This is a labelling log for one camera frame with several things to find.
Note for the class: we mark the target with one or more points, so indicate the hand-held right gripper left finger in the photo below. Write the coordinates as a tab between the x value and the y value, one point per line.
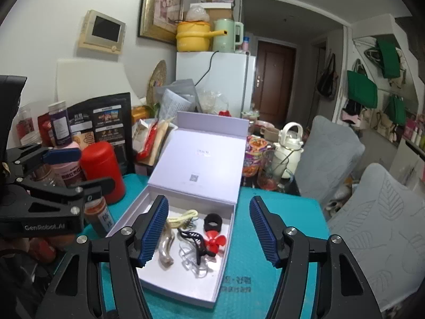
152	232

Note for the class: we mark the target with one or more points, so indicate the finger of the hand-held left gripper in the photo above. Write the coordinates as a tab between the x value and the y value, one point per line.
96	186
63	155

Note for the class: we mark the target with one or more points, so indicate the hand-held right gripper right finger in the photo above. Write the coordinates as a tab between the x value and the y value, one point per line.
265	232

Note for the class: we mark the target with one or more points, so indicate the pearl wavy hair clip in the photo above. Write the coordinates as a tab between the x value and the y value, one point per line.
166	252

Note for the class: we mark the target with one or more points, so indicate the cream claw hair clip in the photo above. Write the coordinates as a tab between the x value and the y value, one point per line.
182	217

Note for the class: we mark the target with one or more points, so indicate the black claw hair clip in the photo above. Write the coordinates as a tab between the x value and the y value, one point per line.
196	239

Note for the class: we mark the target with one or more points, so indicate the red flower hair clip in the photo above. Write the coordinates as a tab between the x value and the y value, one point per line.
215	242

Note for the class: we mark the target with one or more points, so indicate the clear hair clip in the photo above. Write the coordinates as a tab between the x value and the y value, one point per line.
196	269

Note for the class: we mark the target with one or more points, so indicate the white gift box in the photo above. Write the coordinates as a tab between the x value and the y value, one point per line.
206	159

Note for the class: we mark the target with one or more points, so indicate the pink jar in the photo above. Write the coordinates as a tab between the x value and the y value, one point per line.
71	169

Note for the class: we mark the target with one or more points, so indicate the red canister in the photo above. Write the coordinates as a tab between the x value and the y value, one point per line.
103	169

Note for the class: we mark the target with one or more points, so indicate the purple bottle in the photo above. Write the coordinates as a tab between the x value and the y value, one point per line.
59	126

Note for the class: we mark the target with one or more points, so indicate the brown spice jar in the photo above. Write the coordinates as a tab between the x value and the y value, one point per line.
101	219

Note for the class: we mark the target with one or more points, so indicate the teal bubble mat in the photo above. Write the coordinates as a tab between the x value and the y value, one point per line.
292	209

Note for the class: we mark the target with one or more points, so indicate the black printed pouch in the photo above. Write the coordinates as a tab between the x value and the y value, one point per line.
99	123

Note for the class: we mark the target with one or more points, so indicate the glass mug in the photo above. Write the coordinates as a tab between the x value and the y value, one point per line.
270	179

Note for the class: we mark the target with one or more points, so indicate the red snack packet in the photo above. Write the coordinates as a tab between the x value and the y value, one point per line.
149	143

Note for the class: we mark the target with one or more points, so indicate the instant noodle cup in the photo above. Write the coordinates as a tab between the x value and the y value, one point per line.
254	156

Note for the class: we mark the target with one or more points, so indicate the white board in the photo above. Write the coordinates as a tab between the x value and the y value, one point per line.
93	79

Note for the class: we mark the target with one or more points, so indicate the grey leaf-pattern chair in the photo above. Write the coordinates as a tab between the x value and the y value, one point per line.
328	159
381	226

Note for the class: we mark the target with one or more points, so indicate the woven round fan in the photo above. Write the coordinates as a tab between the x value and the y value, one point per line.
157	79

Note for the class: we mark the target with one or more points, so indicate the grey plastic bag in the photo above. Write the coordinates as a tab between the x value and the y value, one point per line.
181	96

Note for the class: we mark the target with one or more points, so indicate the brown door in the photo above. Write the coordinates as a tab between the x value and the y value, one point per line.
275	83

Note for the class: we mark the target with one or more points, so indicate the white cabinet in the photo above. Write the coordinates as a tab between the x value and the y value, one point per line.
406	166

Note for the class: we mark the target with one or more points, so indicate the white fridge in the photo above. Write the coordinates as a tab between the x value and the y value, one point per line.
225	79

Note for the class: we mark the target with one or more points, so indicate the black handbag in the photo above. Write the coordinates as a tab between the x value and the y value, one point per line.
327	79

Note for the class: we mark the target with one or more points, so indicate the green tote bag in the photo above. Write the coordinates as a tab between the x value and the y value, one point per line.
397	111
389	58
362	88

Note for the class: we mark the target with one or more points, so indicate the yellow pot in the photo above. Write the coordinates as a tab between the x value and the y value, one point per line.
192	38

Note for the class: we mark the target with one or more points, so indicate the gold framed picture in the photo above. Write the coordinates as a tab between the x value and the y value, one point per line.
162	6

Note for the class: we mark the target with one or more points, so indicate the row of bottles and jars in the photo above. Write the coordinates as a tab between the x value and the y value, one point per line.
416	134

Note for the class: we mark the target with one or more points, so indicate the pale green kettle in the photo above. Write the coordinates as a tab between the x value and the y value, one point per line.
224	36

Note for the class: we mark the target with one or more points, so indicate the beige wall intercom panel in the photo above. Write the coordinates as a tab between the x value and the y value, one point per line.
103	30

